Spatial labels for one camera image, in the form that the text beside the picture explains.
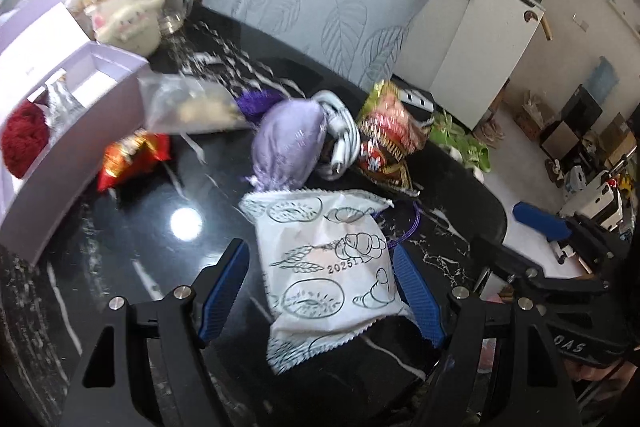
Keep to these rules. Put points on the red knitted yarn ball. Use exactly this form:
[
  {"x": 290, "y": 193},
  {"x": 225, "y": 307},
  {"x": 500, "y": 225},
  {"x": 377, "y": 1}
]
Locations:
[{"x": 24, "y": 137}]

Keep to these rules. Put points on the green gold cereal packet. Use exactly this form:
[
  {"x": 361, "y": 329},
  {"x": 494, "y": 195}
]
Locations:
[{"x": 388, "y": 135}]

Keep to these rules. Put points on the white bread print snack bag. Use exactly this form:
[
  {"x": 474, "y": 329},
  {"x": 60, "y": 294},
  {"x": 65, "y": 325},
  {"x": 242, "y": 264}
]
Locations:
[{"x": 327, "y": 270}]

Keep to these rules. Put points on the lavender gift box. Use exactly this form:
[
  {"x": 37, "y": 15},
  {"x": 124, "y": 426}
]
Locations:
[{"x": 88, "y": 96}]

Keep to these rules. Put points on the white cabinet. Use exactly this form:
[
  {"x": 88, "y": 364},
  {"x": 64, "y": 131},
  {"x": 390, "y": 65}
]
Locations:
[{"x": 463, "y": 51}]

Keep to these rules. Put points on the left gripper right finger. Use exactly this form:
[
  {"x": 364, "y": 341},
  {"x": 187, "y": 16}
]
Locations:
[{"x": 528, "y": 384}]

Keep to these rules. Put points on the clear zip bag with snacks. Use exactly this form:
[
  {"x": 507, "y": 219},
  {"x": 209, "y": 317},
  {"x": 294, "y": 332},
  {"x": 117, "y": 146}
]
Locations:
[{"x": 176, "y": 104}]

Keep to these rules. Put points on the purple embroidered sachet pouch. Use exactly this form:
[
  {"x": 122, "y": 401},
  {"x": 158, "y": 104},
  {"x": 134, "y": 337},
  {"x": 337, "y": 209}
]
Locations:
[{"x": 287, "y": 145}]

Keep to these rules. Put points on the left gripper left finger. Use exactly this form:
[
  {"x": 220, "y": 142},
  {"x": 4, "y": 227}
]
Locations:
[{"x": 113, "y": 383}]

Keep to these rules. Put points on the red gold candy packet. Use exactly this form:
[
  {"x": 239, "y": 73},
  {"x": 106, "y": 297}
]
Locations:
[{"x": 136, "y": 154}]

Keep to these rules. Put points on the silver foil snack packet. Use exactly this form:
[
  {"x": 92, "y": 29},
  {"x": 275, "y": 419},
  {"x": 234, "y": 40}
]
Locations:
[{"x": 63, "y": 109}]

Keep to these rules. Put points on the clear glass mug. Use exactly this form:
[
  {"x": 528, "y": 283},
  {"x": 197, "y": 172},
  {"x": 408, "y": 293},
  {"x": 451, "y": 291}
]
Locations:
[{"x": 174, "y": 14}]

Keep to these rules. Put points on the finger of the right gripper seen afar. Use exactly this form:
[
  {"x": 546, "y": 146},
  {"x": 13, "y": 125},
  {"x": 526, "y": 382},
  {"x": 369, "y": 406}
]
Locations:
[{"x": 542, "y": 221}]

